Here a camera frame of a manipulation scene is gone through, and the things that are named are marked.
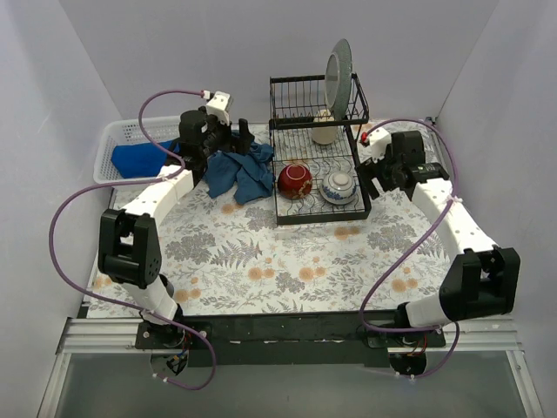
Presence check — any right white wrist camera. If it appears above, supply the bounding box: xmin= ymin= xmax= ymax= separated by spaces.
xmin=358 ymin=128 xmax=391 ymax=162

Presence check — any red bowl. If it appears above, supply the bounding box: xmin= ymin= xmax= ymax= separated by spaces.
xmin=278 ymin=164 xmax=312 ymax=199

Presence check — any cream ceramic cup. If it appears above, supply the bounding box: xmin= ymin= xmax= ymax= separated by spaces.
xmin=312 ymin=109 xmax=337 ymax=145

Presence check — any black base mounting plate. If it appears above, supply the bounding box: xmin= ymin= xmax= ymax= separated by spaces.
xmin=135 ymin=310 xmax=446 ymax=367

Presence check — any teal blue t shirt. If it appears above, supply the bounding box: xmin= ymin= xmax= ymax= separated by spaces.
xmin=204 ymin=140 xmax=274 ymax=205

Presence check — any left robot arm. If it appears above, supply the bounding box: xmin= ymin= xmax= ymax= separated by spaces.
xmin=97 ymin=106 xmax=254 ymax=348

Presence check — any bright blue t shirt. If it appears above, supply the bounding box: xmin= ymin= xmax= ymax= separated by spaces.
xmin=111 ymin=142 xmax=169 ymax=179

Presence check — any blue white porcelain bowl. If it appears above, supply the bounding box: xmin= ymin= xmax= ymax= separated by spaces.
xmin=319 ymin=171 xmax=357 ymax=206

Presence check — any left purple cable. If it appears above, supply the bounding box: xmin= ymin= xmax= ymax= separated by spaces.
xmin=49 ymin=88 xmax=218 ymax=391

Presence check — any white plastic basket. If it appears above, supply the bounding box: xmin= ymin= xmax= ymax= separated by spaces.
xmin=92 ymin=116 xmax=179 ymax=191

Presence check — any grey green plate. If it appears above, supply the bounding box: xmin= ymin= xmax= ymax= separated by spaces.
xmin=325 ymin=38 xmax=352 ymax=121

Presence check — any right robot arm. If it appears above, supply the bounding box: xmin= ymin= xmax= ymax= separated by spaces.
xmin=357 ymin=128 xmax=520 ymax=347

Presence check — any black wire dish rack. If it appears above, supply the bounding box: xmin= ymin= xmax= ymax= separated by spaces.
xmin=269 ymin=73 xmax=371 ymax=226

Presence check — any aluminium frame rail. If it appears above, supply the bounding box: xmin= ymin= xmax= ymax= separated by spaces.
xmin=56 ymin=316 xmax=523 ymax=354

